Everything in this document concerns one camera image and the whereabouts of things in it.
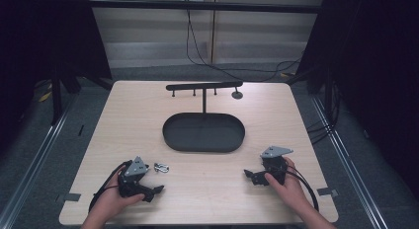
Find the person's right hand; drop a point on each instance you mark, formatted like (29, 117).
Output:
(287, 186)

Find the yellow floor marker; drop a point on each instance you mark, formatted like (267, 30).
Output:
(44, 96)

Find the grey tape strip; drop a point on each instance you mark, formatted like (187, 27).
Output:
(69, 197)
(327, 191)

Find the black hook stand with oval tray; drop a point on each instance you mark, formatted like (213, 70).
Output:
(203, 132)

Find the black horizontal frame bar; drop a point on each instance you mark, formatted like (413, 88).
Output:
(204, 6)

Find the black metal stand leg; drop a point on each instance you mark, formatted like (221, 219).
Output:
(56, 97)

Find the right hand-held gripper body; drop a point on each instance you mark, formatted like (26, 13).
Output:
(274, 163)

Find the black curtain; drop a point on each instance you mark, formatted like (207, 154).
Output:
(372, 74)
(42, 41)

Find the metal floor rail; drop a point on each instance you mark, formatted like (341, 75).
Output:
(349, 169)
(29, 169)

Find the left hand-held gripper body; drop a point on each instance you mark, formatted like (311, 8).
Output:
(135, 169)

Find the person's left hand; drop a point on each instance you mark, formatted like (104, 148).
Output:
(111, 199)

